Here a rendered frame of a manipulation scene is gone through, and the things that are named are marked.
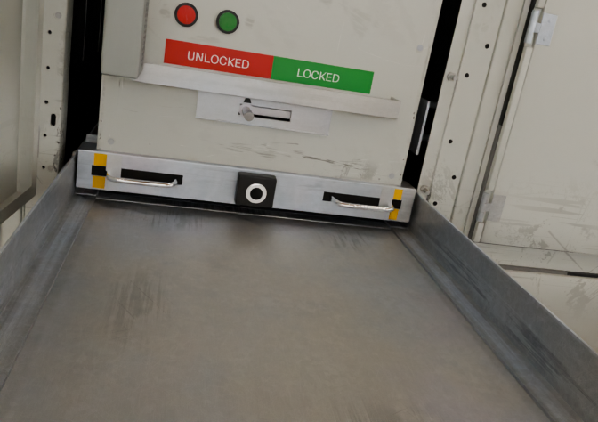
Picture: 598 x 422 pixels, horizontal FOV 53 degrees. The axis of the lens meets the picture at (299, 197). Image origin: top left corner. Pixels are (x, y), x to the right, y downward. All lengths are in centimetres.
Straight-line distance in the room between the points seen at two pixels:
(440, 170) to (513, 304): 36
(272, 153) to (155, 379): 49
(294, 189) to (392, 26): 29
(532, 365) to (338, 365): 22
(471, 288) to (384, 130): 30
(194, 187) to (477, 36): 51
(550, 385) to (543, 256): 52
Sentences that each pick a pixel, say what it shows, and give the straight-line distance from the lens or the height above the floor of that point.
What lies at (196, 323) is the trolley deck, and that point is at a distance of 65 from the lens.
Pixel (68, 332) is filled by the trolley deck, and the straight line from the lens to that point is 63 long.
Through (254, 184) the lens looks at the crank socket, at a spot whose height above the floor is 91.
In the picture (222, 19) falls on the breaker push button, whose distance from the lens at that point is 91.
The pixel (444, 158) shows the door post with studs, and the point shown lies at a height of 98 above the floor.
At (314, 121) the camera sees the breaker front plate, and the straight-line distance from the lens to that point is 96.
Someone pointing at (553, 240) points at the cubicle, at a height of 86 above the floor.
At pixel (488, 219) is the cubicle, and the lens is 109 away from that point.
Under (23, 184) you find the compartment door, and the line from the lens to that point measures 100.
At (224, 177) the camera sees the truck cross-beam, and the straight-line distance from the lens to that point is 95.
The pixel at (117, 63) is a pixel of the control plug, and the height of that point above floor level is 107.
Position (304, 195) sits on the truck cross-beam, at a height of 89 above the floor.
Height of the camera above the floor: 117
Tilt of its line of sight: 17 degrees down
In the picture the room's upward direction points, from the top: 10 degrees clockwise
